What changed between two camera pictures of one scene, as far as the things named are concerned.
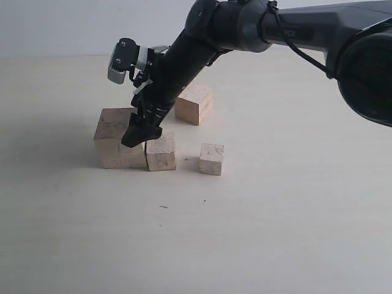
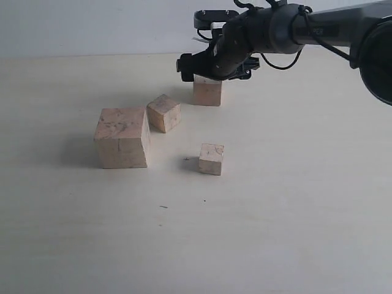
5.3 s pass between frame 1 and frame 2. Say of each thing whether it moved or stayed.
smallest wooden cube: stayed
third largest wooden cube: moved
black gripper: moved
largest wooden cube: stayed
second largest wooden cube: moved
